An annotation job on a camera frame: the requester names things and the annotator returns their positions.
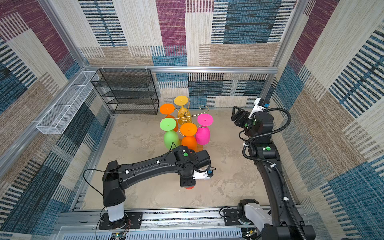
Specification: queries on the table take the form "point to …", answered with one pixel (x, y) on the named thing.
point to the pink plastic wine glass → (203, 133)
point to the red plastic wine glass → (189, 187)
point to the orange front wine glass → (188, 130)
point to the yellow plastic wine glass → (182, 100)
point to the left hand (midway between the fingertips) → (189, 179)
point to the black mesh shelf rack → (127, 91)
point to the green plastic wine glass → (168, 125)
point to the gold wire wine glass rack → (189, 115)
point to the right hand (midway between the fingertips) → (238, 111)
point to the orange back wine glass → (168, 109)
